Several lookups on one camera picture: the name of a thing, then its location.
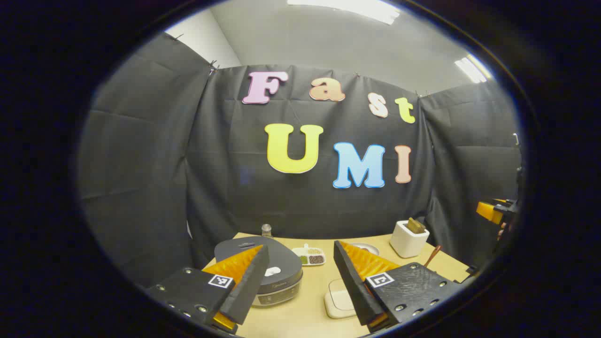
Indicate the brown toast slice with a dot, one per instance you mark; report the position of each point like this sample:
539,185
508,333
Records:
415,226

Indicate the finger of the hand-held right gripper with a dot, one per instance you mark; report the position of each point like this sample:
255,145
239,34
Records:
488,212

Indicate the dark wooden spoon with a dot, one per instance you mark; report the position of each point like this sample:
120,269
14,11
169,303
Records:
433,256

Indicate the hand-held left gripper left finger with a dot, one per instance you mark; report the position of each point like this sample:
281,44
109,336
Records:
249,286

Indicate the white toaster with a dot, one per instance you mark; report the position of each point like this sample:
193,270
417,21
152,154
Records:
406,241

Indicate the white round plate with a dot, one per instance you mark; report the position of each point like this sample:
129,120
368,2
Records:
368,248

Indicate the small clear glass bottle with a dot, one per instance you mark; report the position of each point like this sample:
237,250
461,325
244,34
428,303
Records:
266,231

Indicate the ceiling light panel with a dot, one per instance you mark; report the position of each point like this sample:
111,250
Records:
473,69

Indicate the grey rice cooker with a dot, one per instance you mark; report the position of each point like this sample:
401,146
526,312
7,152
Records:
286,281

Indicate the black backdrop cloth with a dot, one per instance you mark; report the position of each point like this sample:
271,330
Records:
164,164

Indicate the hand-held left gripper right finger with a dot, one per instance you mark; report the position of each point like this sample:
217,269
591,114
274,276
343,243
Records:
352,281

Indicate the white divided bean dish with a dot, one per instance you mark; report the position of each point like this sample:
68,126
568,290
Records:
310,258

